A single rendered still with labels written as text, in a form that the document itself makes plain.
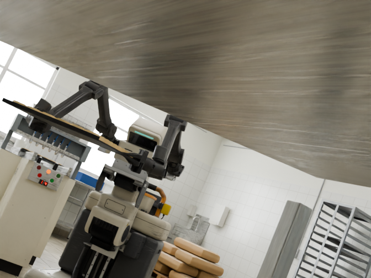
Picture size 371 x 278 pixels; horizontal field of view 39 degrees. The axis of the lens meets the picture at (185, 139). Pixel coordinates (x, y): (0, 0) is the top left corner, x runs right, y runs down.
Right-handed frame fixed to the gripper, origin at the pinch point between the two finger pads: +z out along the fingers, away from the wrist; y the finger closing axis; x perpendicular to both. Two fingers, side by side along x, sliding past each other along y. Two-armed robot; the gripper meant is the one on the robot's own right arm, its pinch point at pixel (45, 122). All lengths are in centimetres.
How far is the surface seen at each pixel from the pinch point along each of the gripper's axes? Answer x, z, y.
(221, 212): 485, -452, 11
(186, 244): 414, -413, -54
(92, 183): 271, -499, -26
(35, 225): 82, -166, -66
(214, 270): 445, -369, -72
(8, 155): 63, -243, -27
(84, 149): 122, -232, 5
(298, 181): 495, -327, 96
